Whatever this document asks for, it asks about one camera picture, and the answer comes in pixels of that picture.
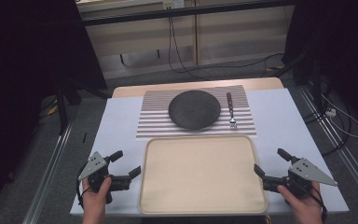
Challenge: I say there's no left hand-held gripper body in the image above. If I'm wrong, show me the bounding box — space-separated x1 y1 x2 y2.
77 151 131 204

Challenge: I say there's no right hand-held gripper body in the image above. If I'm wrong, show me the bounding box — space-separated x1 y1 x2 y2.
263 157 339 199

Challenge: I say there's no person's right hand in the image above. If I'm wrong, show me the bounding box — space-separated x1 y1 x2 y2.
276 181 324 224

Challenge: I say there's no person's left hand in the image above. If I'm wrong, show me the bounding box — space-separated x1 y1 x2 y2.
81 176 113 216

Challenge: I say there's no white table sheet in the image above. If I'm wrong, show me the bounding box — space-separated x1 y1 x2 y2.
69 88 351 217

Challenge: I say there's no striped placemat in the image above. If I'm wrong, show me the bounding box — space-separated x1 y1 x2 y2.
135 84 258 140

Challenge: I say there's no beige tray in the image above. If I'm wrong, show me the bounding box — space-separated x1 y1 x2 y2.
137 134 269 216

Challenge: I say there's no black tripod stand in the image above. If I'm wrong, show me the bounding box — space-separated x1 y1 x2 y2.
54 77 111 135

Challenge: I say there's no black round plate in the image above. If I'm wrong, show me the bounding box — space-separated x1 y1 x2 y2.
168 90 222 132

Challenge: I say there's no black curtain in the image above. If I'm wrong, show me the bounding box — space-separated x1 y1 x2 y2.
282 0 358 132
0 0 108 218

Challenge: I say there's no light wooden cabinet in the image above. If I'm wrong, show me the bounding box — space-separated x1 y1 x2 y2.
75 0 296 80

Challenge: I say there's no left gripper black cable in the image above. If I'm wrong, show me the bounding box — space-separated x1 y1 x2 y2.
76 169 91 210

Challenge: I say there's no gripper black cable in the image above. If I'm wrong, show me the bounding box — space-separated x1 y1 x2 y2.
306 183 329 223
76 169 91 210

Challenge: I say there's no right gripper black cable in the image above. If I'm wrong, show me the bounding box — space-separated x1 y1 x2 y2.
306 183 329 223

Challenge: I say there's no aluminium floor rail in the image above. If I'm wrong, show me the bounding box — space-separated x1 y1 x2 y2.
22 119 74 224
297 86 358 204

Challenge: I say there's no bundle of black cables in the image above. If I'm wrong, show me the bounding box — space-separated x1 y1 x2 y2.
303 88 352 157

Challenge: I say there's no white cable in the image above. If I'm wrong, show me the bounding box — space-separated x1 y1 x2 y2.
321 92 358 139

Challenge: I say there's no fork with brown handle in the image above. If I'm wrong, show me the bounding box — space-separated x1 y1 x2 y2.
226 91 238 131

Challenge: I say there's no long black floor cable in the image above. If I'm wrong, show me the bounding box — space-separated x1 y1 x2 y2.
167 15 285 82

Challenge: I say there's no white wall socket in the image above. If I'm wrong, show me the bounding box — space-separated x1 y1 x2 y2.
162 0 186 10

